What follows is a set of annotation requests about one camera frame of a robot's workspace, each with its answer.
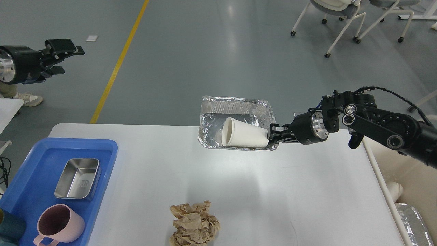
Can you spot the pink plastic mug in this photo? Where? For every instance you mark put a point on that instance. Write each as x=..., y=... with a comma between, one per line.
x=60, y=224

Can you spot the blue plastic tray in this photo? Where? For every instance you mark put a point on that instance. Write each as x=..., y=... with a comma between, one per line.
x=33, y=188

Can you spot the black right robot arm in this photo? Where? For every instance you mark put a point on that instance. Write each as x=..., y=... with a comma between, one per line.
x=358, y=111

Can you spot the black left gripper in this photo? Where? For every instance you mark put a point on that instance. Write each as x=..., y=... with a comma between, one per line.
x=22, y=65

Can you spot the white paper cup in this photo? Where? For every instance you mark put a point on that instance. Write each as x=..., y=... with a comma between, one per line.
x=239, y=134

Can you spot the teal object at corner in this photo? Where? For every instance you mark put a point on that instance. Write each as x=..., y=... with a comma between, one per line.
x=12, y=229

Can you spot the stainless steel rectangular container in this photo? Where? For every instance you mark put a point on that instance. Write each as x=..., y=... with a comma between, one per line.
x=78, y=179

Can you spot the aluminium foil tray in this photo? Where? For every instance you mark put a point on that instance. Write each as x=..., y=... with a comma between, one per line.
x=215, y=110

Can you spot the person in khaki trousers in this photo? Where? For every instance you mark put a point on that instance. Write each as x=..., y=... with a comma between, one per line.
x=11, y=92

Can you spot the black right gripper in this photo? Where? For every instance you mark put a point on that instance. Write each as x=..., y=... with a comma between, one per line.
x=307, y=128

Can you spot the white side table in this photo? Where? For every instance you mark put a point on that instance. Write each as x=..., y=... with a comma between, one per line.
x=8, y=109

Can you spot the brown paper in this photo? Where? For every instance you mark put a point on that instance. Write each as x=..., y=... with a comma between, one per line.
x=194, y=225

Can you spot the white office chair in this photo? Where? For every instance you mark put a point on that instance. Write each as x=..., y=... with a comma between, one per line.
x=348, y=10
x=391, y=7

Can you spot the foil tray inside bin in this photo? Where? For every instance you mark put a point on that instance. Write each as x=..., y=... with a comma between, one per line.
x=414, y=224

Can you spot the white chair leg right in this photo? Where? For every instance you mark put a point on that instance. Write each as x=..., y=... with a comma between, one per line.
x=423, y=102

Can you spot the beige plastic bin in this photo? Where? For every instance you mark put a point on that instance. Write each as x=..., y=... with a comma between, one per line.
x=419, y=181

